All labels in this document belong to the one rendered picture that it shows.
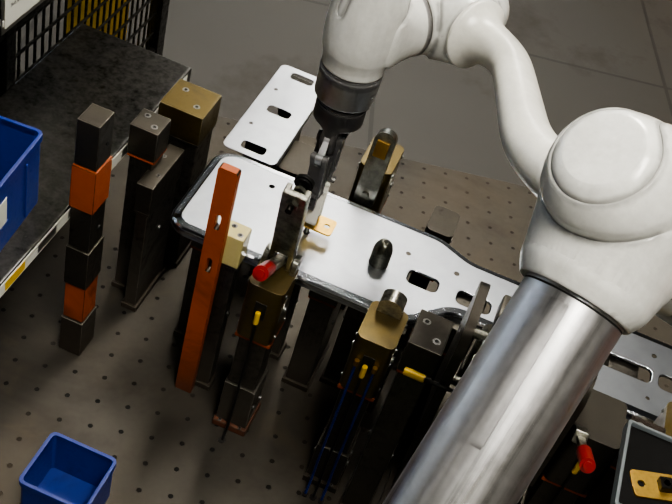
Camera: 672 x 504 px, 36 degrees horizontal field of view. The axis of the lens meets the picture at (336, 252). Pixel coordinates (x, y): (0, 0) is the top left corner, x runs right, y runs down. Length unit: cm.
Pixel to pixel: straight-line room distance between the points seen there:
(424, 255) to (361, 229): 11
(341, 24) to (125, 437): 76
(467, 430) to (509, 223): 144
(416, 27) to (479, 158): 225
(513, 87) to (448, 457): 56
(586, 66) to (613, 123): 349
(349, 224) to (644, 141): 90
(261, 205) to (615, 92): 278
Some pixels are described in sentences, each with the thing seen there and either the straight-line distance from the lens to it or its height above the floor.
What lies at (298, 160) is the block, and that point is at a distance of 184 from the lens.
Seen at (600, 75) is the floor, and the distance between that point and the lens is 439.
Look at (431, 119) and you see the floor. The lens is 376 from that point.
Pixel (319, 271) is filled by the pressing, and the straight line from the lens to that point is 163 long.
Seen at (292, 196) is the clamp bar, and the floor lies 121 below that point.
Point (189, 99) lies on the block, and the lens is 179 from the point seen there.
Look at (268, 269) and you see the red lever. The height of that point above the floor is 114.
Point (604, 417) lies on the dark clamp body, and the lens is 150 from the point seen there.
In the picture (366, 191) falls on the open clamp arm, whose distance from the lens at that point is 178.
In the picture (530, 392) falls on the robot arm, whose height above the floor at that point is 148.
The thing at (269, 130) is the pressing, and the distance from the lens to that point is 186.
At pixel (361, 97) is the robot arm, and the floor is 130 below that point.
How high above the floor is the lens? 214
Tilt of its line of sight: 43 degrees down
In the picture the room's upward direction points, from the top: 18 degrees clockwise
